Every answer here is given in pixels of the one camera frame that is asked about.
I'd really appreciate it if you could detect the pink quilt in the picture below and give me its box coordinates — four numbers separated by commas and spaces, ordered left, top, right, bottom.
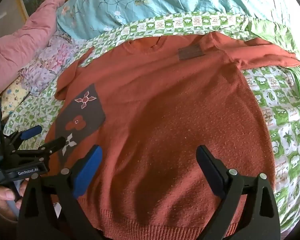
0, 0, 67, 99

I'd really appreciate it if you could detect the teal floral quilt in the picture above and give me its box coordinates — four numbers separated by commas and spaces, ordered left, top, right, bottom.
56, 0, 300, 40

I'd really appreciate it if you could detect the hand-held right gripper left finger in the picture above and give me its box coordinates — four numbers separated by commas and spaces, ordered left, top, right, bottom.
16, 145, 108, 240

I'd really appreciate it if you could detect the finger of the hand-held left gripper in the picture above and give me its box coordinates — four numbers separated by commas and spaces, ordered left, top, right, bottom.
1, 125, 43, 151
11, 137, 67, 167

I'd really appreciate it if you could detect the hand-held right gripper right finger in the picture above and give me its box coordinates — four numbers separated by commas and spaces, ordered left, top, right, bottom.
195, 145, 282, 240

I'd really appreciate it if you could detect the orange knitted sweater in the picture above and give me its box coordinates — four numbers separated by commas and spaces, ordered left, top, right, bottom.
44, 32, 300, 240

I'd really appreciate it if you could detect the green checkered blanket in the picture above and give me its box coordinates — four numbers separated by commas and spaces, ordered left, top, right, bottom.
2, 12, 300, 233

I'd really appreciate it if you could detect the yellow patterned cloth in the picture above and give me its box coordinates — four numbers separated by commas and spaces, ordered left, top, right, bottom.
0, 76, 30, 119

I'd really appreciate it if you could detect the pastel floral bedsheet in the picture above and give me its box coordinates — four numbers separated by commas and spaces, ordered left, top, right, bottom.
21, 32, 90, 97

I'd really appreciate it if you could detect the person's left hand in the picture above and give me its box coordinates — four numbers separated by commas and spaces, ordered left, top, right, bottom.
0, 179, 28, 222

